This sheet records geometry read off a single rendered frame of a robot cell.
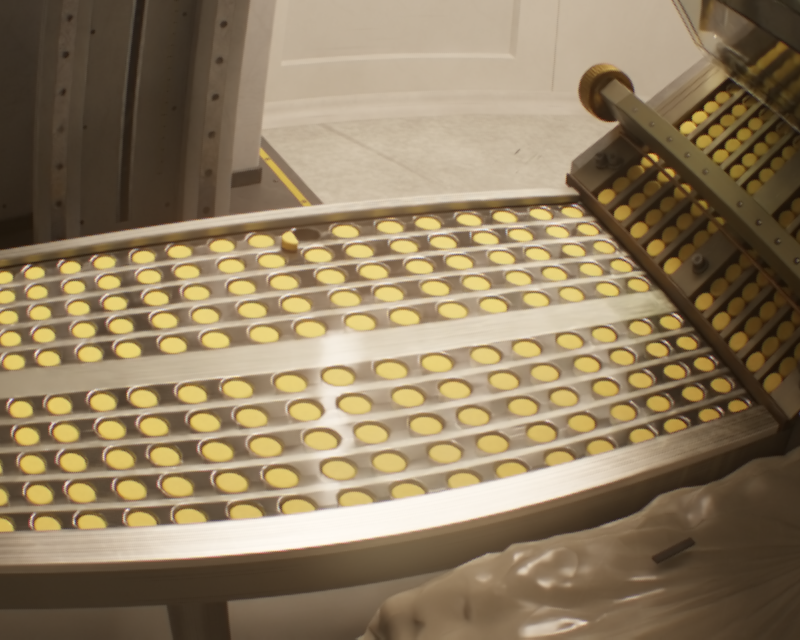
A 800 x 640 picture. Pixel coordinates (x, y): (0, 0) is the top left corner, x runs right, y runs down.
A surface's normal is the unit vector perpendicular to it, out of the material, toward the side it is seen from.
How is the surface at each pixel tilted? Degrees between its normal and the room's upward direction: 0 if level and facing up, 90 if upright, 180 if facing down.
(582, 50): 90
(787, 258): 38
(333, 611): 0
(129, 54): 90
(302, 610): 0
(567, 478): 0
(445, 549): 90
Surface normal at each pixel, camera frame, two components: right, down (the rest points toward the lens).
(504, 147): 0.09, -0.85
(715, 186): -0.51, -0.60
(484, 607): -0.11, -0.55
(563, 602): -0.19, -0.24
